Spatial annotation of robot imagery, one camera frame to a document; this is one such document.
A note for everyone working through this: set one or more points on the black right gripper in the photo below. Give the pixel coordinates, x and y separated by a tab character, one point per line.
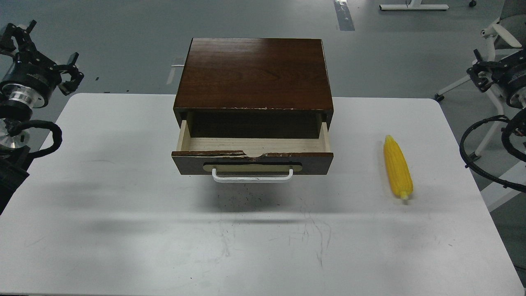
486	72

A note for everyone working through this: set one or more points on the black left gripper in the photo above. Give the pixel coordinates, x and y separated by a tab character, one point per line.
41	79

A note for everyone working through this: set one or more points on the yellow corn cob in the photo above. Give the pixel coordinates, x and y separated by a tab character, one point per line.
400	180

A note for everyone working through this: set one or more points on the wooden drawer with white handle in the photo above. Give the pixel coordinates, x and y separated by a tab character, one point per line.
252	159

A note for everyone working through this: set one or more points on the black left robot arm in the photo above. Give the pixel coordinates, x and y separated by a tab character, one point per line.
16	111

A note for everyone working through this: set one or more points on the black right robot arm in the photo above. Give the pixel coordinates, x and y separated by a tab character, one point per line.
509	74

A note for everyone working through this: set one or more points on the white desk base foot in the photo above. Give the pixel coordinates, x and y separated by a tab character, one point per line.
414	5

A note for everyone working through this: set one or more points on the grey floor tape strip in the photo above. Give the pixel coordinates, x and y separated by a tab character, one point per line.
343	15

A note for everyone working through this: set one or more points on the dark brown wooden cabinet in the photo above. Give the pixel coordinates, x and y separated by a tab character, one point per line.
255	87

